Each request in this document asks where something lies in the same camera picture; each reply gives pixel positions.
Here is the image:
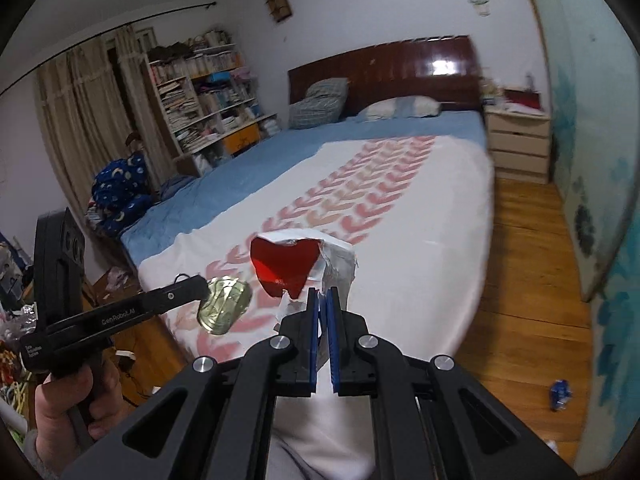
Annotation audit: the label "red and silver foil wrapper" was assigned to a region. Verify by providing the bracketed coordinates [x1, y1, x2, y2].
[249, 230, 360, 361]

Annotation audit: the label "blue bedsheet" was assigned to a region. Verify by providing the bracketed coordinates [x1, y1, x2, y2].
[119, 110, 489, 263]

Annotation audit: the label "red box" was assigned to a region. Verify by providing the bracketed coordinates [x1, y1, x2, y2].
[504, 88, 544, 112]

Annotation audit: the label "beige curtains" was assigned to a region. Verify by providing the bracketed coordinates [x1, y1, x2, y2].
[34, 25, 173, 223]

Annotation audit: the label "blue star-printed cloth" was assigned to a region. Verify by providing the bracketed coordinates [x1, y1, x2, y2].
[85, 154, 155, 235]

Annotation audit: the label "gold metal can lid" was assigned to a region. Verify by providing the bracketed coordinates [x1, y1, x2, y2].
[197, 277, 252, 336]

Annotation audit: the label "dark wooden headboard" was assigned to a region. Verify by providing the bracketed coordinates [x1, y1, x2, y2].
[287, 35, 484, 122]

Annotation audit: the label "person's left hand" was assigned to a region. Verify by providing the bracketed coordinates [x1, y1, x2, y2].
[33, 357, 124, 461]

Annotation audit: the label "white blanket with red pattern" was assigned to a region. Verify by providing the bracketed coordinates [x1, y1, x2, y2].
[137, 135, 497, 367]

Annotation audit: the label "white bookshelf with books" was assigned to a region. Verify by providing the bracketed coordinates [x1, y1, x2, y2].
[144, 30, 279, 177]

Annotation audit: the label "crumpled paper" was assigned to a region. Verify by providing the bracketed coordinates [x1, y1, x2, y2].
[104, 266, 132, 292]

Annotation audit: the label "blue and white pillow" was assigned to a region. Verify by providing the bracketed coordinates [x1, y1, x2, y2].
[355, 95, 442, 122]

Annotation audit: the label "light wooden nightstand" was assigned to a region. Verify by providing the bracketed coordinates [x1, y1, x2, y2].
[484, 104, 554, 185]

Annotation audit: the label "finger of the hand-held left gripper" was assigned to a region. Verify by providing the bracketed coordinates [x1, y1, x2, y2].
[142, 273, 212, 317]

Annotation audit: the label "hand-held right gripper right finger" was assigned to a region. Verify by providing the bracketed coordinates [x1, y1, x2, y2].
[325, 290, 577, 480]

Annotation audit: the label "grey checked pillow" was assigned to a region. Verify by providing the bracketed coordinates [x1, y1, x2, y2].
[288, 77, 350, 131]

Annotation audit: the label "blue wrapper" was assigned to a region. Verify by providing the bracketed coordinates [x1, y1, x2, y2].
[549, 379, 574, 412]

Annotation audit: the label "black cable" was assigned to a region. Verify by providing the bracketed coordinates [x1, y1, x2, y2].
[118, 357, 161, 408]

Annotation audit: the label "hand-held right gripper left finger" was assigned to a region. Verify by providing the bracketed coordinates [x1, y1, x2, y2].
[60, 289, 321, 480]

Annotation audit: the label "black curtain rod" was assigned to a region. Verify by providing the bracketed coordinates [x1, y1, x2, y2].
[0, 2, 219, 97]

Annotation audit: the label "person's left forearm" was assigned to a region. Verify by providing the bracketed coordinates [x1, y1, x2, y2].
[17, 432, 76, 480]

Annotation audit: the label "pile of colourful clutter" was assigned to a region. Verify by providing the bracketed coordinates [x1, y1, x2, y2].
[0, 232, 38, 416]

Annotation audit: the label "wooden wall ornament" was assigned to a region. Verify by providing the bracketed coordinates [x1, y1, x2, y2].
[264, 0, 294, 24]

